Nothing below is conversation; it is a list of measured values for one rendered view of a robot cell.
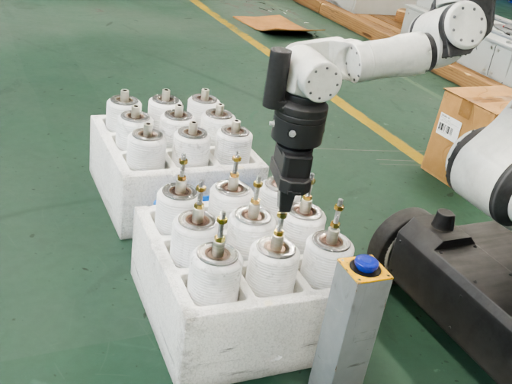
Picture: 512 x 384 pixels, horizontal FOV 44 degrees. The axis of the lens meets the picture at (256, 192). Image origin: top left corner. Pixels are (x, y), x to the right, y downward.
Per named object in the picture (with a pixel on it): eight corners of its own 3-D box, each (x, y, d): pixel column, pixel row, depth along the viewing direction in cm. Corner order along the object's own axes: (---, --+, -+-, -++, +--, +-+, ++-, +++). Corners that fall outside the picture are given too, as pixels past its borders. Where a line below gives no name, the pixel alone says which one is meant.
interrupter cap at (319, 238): (357, 245, 124) (358, 242, 123) (334, 258, 119) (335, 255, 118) (327, 228, 128) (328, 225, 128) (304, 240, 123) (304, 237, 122)
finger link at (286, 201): (275, 209, 114) (280, 179, 111) (292, 210, 115) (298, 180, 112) (276, 214, 112) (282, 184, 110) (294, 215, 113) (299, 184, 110)
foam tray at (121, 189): (210, 163, 205) (216, 111, 197) (260, 225, 175) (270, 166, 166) (89, 171, 189) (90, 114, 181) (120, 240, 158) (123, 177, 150)
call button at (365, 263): (368, 262, 107) (371, 251, 106) (381, 275, 104) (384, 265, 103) (348, 264, 106) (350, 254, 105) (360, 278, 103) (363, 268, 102)
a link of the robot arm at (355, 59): (278, 80, 108) (350, 68, 111) (296, 99, 101) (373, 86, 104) (277, 43, 105) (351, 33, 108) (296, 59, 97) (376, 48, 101)
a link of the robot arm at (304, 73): (313, 107, 111) (325, 43, 106) (338, 132, 103) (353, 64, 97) (253, 106, 108) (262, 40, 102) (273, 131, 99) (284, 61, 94)
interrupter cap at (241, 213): (226, 212, 128) (227, 209, 128) (256, 205, 133) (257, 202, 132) (248, 230, 123) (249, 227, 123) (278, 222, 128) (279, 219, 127)
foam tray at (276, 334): (280, 255, 163) (292, 193, 154) (357, 359, 132) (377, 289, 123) (129, 273, 147) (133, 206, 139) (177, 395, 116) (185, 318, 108)
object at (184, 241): (157, 289, 132) (163, 215, 123) (194, 276, 137) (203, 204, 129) (183, 315, 125) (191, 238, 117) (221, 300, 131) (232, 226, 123)
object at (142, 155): (156, 188, 170) (161, 126, 162) (166, 206, 163) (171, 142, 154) (120, 191, 166) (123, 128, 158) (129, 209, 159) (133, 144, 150)
